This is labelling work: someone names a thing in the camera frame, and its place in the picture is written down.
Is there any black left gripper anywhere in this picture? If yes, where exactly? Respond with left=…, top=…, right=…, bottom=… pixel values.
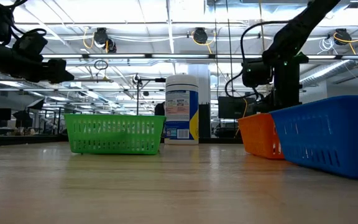
left=4, top=46, right=76, bottom=84

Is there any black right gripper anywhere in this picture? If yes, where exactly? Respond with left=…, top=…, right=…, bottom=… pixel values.
left=254, top=52, right=310, bottom=113

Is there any orange plastic basket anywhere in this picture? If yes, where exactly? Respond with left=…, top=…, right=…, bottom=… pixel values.
left=237, top=112, right=286, bottom=161

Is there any blue plastic basket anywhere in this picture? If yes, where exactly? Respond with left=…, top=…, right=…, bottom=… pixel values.
left=269, top=95, right=358, bottom=180

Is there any black upright panel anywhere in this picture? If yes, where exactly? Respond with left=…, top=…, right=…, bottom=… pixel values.
left=198, top=103, right=211, bottom=140

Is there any green plastic basket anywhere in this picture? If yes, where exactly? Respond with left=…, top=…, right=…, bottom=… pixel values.
left=63, top=113, right=167, bottom=156

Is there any white blue yellow wipes canister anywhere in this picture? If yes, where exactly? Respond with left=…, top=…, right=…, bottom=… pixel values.
left=164, top=74, right=200, bottom=146

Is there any person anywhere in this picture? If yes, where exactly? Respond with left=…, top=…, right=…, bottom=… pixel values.
left=154, top=101, right=167, bottom=116

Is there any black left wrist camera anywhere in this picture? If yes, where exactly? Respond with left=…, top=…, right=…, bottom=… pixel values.
left=12, top=28, right=48, bottom=60

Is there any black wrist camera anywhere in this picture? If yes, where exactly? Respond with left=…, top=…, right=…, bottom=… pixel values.
left=12, top=28, right=48, bottom=60
left=241, top=60, right=273, bottom=88

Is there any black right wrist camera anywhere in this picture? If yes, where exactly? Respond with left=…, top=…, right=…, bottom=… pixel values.
left=241, top=60, right=273, bottom=88

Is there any black left wrist camera cable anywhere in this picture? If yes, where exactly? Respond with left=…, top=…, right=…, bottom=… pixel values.
left=3, top=0, right=48, bottom=40

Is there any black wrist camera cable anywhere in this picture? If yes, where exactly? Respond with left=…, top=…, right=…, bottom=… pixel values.
left=3, top=0, right=48, bottom=40
left=224, top=20, right=291, bottom=101

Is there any black ceiling cable reel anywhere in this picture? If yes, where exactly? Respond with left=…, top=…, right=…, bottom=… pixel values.
left=93, top=27, right=117, bottom=54
left=334, top=28, right=351, bottom=46
left=193, top=27, right=209, bottom=45

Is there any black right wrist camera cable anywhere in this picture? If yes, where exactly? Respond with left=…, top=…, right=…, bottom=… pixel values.
left=224, top=20, right=291, bottom=101

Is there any black camera stand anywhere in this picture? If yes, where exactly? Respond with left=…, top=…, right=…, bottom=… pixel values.
left=134, top=73, right=167, bottom=116

